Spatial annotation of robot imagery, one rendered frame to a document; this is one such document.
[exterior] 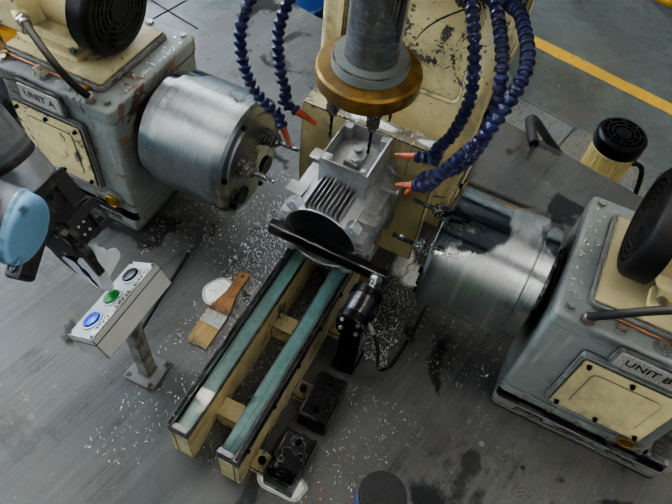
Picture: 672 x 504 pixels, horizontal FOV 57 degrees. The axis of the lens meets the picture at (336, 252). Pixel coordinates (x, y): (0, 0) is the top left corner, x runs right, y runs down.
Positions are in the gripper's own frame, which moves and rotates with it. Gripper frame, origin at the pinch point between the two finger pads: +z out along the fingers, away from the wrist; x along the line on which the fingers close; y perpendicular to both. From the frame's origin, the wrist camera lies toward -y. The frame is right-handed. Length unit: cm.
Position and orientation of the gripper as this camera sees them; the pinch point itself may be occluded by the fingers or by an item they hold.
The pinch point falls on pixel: (103, 288)
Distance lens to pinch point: 109.6
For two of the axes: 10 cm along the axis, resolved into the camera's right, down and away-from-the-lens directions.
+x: -8.1, -0.5, 5.9
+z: 3.9, 7.1, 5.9
